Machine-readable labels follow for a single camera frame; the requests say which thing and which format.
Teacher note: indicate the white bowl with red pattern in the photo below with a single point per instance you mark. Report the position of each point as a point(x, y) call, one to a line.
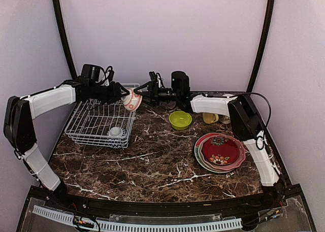
point(132, 101)

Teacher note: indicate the black front rail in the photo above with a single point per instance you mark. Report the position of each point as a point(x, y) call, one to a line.
point(242, 207)

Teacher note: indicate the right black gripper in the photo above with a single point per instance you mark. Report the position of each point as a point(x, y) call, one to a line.
point(154, 100)

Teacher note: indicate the pink rimmed plate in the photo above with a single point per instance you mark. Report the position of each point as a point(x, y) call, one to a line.
point(238, 162)

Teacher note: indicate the white slotted cable duct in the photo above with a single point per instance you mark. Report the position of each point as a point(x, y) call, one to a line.
point(140, 223)

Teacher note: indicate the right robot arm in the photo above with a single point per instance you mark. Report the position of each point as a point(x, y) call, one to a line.
point(247, 124)

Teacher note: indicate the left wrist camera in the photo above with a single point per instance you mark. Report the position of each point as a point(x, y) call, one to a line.
point(108, 76)

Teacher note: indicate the left black frame post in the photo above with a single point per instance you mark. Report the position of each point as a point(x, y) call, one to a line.
point(63, 38)

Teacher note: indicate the white patterned mug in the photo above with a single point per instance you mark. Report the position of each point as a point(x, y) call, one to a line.
point(224, 119)

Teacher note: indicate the light blue plate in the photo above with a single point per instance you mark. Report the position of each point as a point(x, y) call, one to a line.
point(202, 157)

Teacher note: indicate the pale yellow mug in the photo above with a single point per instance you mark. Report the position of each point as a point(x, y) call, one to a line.
point(210, 118)

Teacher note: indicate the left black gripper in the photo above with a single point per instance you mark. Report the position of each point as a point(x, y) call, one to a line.
point(115, 93)

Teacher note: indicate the white wire dish rack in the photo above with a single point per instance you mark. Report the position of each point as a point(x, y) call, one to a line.
point(91, 121)

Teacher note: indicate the small blue patterned bowl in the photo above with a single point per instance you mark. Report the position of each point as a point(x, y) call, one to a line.
point(116, 133)

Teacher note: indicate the lime green bowl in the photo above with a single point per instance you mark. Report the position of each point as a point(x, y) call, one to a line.
point(180, 120)

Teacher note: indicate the right black frame post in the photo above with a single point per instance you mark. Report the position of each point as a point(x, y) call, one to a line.
point(261, 46)

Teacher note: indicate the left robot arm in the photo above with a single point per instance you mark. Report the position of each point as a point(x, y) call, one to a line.
point(94, 83)

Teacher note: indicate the black frame post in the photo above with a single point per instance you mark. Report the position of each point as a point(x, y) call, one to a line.
point(261, 46)
point(63, 38)

